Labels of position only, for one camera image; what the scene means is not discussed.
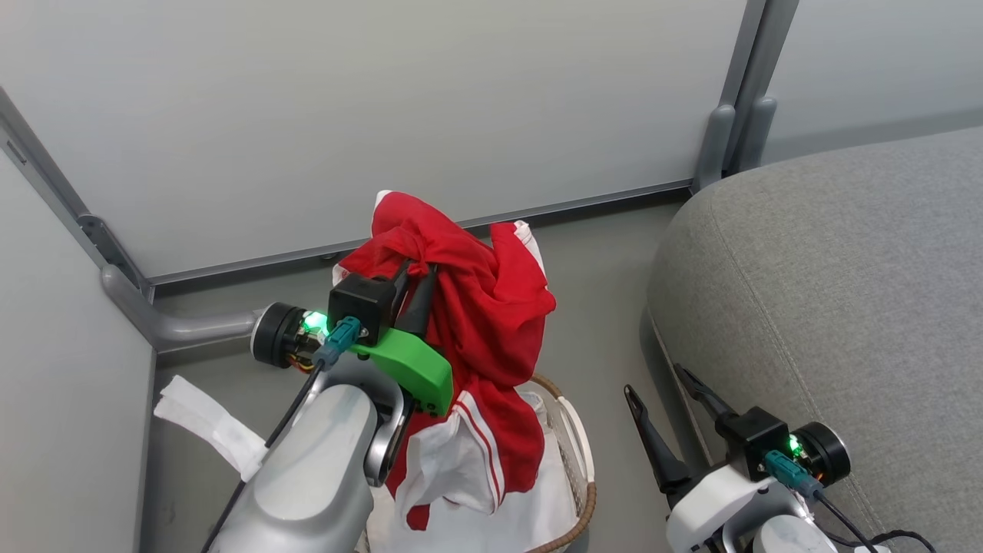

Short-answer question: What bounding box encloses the black round right gripper motor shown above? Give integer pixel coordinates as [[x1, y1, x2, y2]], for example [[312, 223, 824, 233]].
[[789, 420, 852, 487]]

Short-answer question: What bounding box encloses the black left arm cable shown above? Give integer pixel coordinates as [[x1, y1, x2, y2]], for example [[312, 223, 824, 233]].
[[200, 366, 325, 553]]

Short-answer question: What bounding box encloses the red white-trimmed garment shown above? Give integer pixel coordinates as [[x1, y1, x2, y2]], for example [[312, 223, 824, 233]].
[[332, 190, 558, 531]]

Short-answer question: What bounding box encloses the black round left gripper motor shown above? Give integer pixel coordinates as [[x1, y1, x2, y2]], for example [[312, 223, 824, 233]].
[[250, 302, 328, 370]]

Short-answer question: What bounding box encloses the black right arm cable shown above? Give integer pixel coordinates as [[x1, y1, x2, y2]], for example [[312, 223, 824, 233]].
[[813, 490, 939, 553]]

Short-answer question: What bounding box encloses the teal right camera connector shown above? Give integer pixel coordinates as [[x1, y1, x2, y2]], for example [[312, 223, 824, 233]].
[[763, 449, 824, 501]]

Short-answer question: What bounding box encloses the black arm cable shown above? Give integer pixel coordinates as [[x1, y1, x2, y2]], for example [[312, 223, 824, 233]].
[[813, 490, 939, 553], [200, 366, 325, 553]]

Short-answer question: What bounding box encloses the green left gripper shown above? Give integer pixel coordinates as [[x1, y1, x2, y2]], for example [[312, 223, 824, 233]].
[[349, 259, 455, 419]]

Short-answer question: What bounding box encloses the teal camera connector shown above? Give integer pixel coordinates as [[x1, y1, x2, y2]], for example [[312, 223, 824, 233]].
[[763, 449, 824, 501], [313, 316, 362, 372]]

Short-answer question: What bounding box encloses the grey fabric sofa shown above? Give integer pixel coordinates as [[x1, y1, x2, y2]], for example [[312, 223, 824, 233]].
[[646, 127, 983, 553]]

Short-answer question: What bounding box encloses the grey tubular partition foot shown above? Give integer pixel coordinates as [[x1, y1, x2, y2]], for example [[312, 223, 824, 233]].
[[100, 264, 267, 355]]

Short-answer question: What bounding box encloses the grey metal partition post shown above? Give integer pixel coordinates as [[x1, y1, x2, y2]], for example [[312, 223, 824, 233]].
[[732, 0, 800, 175], [690, 0, 770, 194]]

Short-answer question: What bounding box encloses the grey partition bottom rail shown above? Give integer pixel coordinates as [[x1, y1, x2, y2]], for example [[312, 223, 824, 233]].
[[144, 179, 697, 287]]

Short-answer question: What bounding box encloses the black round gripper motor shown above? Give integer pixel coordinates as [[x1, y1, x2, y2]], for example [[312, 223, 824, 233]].
[[250, 302, 328, 370], [789, 420, 852, 487]]

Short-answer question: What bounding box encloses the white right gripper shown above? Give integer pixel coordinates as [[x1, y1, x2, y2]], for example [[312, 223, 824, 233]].
[[623, 364, 778, 553]]

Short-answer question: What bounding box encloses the teal left camera connector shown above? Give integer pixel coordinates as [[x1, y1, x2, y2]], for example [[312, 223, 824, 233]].
[[313, 316, 362, 372]]

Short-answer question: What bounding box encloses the white folded cloth strip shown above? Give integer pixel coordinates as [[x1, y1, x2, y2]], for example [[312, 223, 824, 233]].
[[153, 374, 269, 484]]

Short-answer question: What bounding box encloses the white wicker laundry basket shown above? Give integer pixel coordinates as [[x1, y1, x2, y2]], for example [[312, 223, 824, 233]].
[[525, 373, 599, 553]]

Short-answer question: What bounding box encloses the grey slanted partition post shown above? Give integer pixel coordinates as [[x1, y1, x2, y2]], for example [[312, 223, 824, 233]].
[[0, 86, 152, 299]]

